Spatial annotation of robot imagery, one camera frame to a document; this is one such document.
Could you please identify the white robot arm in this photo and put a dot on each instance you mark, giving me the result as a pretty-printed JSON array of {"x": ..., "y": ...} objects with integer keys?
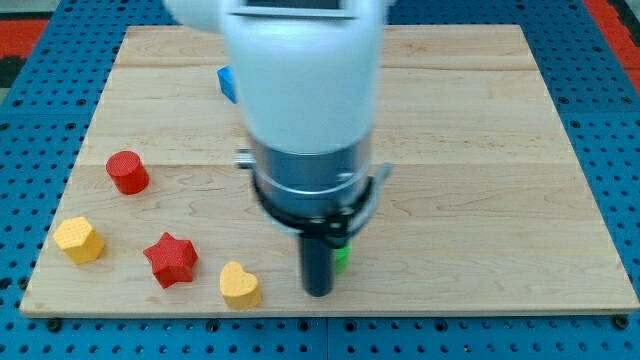
[{"x": 305, "y": 74}]

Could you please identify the blue block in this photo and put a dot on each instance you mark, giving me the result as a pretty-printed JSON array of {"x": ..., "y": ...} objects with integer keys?
[{"x": 226, "y": 84}]

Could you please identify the green block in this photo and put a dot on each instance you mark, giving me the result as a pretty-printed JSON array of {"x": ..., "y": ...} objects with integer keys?
[{"x": 342, "y": 259}]

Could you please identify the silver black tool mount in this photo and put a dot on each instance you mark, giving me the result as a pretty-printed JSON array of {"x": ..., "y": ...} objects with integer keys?
[{"x": 329, "y": 196}]

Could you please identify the yellow hexagon block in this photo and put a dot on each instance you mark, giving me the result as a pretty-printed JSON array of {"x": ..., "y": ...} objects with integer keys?
[{"x": 79, "y": 240}]

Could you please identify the yellow heart block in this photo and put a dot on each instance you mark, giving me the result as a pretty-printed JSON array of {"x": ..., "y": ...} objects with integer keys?
[{"x": 240, "y": 289}]

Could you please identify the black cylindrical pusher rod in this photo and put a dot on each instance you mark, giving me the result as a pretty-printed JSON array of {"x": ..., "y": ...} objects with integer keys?
[{"x": 317, "y": 266}]

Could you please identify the red cylinder block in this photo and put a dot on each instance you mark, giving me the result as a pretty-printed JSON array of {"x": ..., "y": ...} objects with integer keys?
[{"x": 126, "y": 170}]

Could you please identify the wooden board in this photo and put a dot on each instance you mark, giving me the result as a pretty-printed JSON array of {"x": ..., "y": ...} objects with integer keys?
[{"x": 486, "y": 211}]

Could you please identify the red star block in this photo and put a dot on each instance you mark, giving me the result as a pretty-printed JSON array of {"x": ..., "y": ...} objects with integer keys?
[{"x": 172, "y": 260}]

